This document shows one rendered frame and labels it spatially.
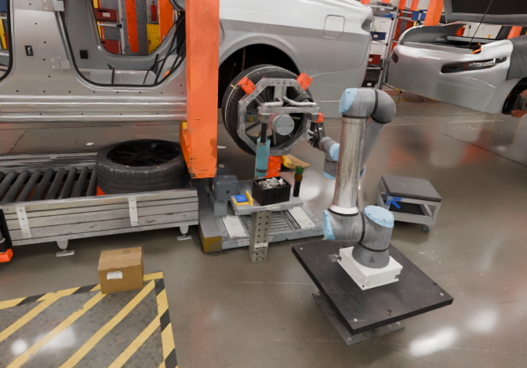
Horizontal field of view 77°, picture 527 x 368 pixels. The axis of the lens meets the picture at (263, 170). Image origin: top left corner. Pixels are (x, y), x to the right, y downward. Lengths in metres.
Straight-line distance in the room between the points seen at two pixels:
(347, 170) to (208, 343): 1.08
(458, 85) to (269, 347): 3.39
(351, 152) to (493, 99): 2.94
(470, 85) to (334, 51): 1.89
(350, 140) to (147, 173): 1.36
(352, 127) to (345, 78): 1.40
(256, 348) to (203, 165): 1.07
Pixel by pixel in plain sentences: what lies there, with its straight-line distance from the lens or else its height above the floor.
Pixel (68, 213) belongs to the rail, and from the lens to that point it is 2.35.
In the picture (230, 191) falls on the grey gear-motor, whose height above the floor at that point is 0.32.
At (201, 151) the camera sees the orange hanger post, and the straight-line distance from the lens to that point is 2.08.
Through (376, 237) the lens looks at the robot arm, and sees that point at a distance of 1.73.
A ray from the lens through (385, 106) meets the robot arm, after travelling 1.59.
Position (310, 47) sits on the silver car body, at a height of 1.31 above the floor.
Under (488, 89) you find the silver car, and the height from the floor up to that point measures 1.00.
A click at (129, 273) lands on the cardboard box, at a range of 2.08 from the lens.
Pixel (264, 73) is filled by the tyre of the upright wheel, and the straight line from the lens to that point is 2.31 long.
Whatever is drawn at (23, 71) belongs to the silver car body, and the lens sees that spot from 2.58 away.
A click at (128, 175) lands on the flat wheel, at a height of 0.48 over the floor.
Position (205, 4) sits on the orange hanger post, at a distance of 1.94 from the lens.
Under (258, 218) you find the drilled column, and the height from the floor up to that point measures 0.35.
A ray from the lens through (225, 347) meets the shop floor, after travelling 1.85.
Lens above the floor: 1.47
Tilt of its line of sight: 24 degrees down
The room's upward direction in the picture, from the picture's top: 5 degrees clockwise
